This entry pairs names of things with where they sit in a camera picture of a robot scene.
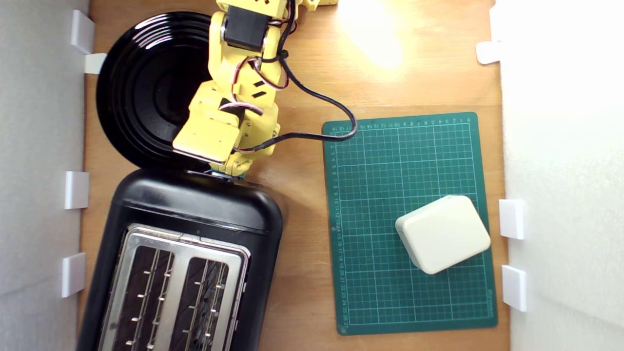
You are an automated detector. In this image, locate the black two-slot toaster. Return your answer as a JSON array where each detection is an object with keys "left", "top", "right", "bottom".
[{"left": 76, "top": 167, "right": 286, "bottom": 351}]

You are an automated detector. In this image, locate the black round plate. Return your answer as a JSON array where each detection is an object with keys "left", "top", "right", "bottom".
[{"left": 96, "top": 11, "right": 218, "bottom": 170}]

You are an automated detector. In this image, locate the green cutting mat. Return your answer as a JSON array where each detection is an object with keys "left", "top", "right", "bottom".
[{"left": 322, "top": 112, "right": 499, "bottom": 336}]

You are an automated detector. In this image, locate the white block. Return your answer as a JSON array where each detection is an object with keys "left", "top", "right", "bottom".
[{"left": 395, "top": 195, "right": 492, "bottom": 275}]

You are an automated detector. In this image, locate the white wall clip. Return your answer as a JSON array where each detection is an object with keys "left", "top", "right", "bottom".
[
  {"left": 475, "top": 40, "right": 502, "bottom": 65},
  {"left": 498, "top": 198, "right": 527, "bottom": 240},
  {"left": 501, "top": 265, "right": 528, "bottom": 312},
  {"left": 61, "top": 252, "right": 87, "bottom": 299},
  {"left": 84, "top": 53, "right": 107, "bottom": 75},
  {"left": 64, "top": 171, "right": 90, "bottom": 210},
  {"left": 71, "top": 10, "right": 96, "bottom": 55}
]

